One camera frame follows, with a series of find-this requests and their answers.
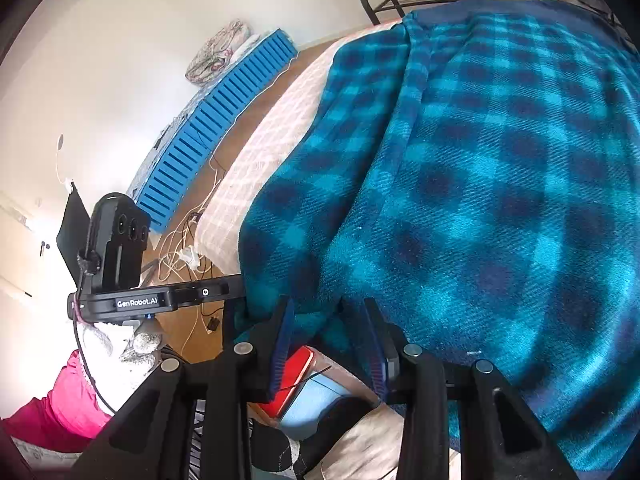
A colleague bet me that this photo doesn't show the tangle of white cables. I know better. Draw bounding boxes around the tangle of white cables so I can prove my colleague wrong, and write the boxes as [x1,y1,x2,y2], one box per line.
[157,155,226,356]

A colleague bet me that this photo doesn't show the bed with pink checked sheet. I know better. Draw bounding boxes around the bed with pink checked sheet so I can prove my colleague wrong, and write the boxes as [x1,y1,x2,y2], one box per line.
[195,17,406,286]

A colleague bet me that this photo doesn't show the black hanging cloth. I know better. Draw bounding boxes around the black hanging cloth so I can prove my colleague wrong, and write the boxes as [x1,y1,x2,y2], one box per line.
[56,182,93,273]

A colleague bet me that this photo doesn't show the grey patterned cloth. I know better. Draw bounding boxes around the grey patterned cloth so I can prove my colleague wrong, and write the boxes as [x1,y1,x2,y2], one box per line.
[125,35,266,196]

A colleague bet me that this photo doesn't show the red flat box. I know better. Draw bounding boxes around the red flat box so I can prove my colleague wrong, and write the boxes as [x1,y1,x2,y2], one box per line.
[260,346,317,418]

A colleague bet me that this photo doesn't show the blue slatted panel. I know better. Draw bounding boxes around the blue slatted panel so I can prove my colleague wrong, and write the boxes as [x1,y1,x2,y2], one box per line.
[127,30,299,233]

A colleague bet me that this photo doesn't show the person's left hand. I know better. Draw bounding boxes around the person's left hand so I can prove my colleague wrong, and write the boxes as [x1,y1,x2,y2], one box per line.
[79,316,168,413]

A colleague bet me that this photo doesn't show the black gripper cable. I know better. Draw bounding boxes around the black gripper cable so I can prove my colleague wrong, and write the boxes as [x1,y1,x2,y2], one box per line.
[72,305,118,416]

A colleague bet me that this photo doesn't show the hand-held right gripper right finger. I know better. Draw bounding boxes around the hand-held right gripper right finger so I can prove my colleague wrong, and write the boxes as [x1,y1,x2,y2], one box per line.
[362,297,581,480]

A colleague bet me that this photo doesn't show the blue plaid fleece jacket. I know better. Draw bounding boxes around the blue plaid fleece jacket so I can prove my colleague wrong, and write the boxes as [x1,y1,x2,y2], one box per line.
[235,0,640,473]

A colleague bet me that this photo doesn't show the light blue box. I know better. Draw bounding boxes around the light blue box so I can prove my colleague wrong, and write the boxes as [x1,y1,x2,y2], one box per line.
[277,377,351,441]

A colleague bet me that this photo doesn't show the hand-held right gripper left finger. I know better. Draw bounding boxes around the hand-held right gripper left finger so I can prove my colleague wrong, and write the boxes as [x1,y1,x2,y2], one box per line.
[82,296,301,480]

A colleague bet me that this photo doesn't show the black quilted cloth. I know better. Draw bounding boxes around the black quilted cloth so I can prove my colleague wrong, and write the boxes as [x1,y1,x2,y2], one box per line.
[250,395,381,480]

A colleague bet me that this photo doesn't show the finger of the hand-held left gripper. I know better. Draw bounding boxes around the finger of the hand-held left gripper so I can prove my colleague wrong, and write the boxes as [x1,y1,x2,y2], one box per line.
[172,274,247,309]

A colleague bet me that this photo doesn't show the person's left forearm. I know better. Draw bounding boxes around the person's left forearm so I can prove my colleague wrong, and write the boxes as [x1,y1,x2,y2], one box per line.
[0,350,113,453]

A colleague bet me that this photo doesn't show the floral cloth bundle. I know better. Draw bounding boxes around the floral cloth bundle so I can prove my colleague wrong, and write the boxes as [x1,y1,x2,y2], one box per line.
[185,19,261,83]

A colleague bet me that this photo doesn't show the white wall cord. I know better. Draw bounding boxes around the white wall cord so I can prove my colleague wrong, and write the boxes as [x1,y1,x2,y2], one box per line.
[55,132,76,193]

